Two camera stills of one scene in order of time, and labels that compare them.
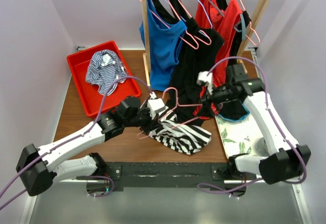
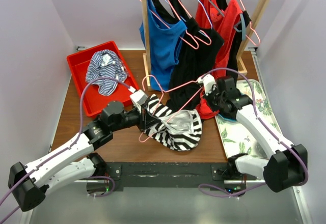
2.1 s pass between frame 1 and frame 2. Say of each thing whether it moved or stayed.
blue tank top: stayed
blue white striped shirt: stayed
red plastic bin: stayed
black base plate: stayed
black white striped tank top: moved
